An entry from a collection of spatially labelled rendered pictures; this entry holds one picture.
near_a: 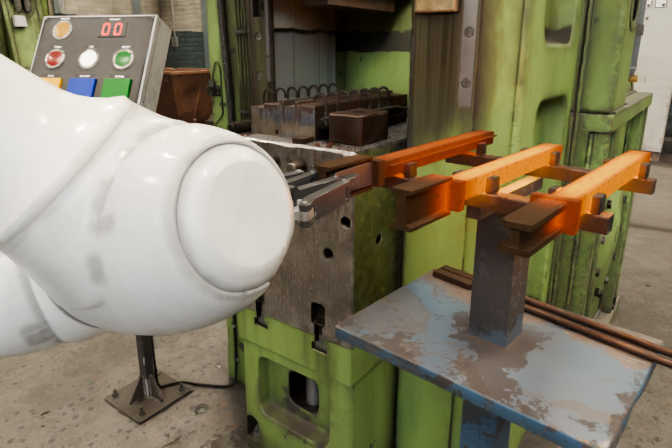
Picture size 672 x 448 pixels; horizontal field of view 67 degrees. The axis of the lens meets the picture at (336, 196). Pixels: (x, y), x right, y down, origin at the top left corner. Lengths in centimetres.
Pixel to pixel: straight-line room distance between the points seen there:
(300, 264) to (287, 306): 13
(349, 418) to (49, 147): 112
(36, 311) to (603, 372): 68
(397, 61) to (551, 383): 106
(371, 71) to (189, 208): 141
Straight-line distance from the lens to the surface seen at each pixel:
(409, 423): 148
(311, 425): 147
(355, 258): 108
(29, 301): 40
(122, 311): 27
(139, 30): 148
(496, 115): 109
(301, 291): 120
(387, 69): 158
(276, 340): 134
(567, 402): 73
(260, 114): 124
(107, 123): 27
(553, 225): 54
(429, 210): 56
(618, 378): 81
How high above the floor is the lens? 111
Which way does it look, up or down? 16 degrees down
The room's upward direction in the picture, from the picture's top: straight up
